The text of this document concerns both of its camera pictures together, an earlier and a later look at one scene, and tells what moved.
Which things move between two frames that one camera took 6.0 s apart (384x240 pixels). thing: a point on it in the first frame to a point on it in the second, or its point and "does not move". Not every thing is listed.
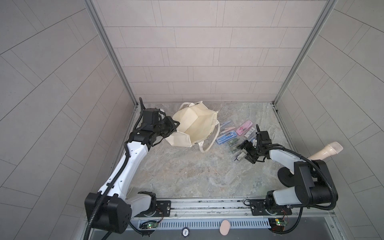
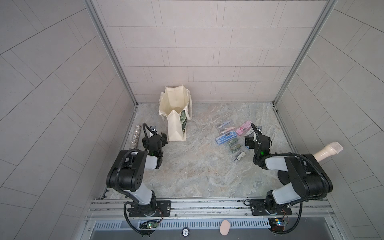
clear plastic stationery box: x=251 y=134 does not move
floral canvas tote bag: x=196 y=123 to x=175 y=103
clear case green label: x=232 y=141 does not move
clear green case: x=234 y=149 does not move
